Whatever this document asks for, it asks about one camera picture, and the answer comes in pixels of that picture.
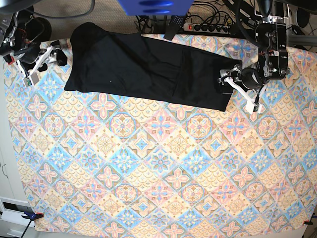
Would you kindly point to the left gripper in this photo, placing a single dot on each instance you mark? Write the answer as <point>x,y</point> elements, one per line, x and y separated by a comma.
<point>249,76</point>

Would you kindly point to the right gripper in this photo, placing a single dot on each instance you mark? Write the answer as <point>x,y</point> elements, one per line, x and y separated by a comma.
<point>30,54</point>

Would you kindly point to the black T-shirt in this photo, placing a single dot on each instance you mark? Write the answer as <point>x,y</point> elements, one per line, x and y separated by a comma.
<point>142,67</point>

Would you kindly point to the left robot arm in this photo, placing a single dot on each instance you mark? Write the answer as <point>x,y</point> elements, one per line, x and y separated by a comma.
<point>263,25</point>

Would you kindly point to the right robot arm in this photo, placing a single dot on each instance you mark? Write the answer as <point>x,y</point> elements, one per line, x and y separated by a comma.
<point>22,30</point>

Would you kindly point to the white power strip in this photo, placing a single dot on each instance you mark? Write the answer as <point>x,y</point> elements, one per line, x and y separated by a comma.
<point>206,28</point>

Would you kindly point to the patterned tablecloth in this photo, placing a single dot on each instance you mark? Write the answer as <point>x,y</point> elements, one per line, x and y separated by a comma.
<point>102,165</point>

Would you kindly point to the orange clamp bottom right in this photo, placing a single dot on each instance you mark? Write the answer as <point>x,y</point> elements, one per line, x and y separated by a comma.
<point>308,222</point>

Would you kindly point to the white cabinet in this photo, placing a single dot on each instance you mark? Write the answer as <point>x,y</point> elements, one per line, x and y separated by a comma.
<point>11,189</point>

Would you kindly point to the blue clamp bottom left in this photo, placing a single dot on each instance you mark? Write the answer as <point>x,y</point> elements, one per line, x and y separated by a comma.
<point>32,216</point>

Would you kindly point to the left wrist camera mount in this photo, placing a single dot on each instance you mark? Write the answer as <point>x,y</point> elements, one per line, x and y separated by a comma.
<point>251,105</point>

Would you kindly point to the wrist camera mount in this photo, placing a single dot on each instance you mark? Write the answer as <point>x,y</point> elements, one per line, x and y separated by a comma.
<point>251,105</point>
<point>30,77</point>

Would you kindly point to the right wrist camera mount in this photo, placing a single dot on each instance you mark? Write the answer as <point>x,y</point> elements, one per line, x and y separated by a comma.
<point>30,77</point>

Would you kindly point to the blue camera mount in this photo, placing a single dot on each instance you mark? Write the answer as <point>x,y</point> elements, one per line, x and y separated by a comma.
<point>155,7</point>

